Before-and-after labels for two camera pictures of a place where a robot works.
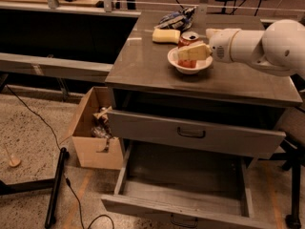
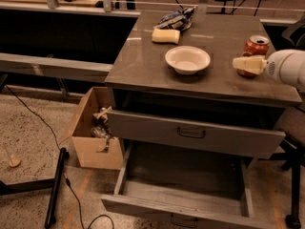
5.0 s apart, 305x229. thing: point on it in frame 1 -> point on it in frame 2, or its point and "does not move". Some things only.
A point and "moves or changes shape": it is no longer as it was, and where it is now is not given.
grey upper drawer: (194, 135) does not move
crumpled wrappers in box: (101, 128) does not move
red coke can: (186, 38) moves or changes shape
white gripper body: (219, 46) -> (275, 66)
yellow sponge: (166, 35) does not move
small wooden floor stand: (14, 161) does not move
